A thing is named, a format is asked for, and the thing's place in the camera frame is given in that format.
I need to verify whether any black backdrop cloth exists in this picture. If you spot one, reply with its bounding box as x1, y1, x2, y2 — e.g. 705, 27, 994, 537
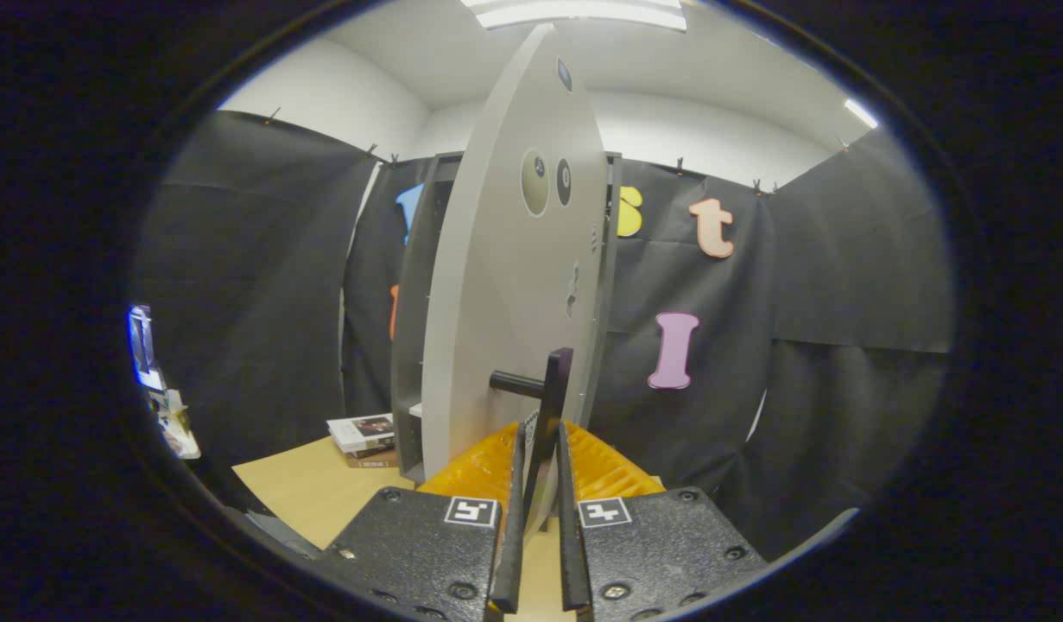
134, 108, 955, 554

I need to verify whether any white book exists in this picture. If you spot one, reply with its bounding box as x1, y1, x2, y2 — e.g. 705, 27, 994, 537
326, 413, 396, 453

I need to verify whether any black door handle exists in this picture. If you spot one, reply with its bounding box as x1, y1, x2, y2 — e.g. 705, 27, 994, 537
490, 347, 575, 528

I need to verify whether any grey shoe cabinet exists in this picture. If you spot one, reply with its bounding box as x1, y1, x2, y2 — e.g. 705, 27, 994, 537
391, 151, 623, 485

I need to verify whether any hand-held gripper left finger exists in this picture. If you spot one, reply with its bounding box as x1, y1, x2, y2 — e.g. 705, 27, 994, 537
311, 413, 533, 622

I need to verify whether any grey shoe cabinet door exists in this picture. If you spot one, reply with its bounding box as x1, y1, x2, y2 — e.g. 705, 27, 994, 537
421, 24, 614, 536

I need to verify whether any long ceiling light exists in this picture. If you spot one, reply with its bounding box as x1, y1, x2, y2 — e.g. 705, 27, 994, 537
462, 0, 687, 31

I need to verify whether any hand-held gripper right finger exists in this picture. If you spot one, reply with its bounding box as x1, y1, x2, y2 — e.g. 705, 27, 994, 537
555, 419, 769, 622

